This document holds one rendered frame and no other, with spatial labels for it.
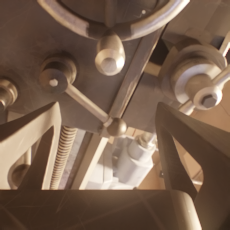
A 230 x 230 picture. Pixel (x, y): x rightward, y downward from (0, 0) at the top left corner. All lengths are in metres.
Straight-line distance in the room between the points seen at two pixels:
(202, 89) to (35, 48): 0.26
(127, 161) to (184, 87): 0.75
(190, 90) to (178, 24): 0.10
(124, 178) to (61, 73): 0.85
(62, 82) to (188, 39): 0.20
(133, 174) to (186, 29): 0.83
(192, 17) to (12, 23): 0.26
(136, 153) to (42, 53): 0.74
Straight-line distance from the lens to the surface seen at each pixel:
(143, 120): 0.42
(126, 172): 1.08
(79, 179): 0.82
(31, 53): 0.37
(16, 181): 0.38
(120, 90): 0.37
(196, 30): 0.36
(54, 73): 0.32
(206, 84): 0.30
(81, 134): 0.65
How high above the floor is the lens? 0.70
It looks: 13 degrees up
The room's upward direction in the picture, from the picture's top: 106 degrees clockwise
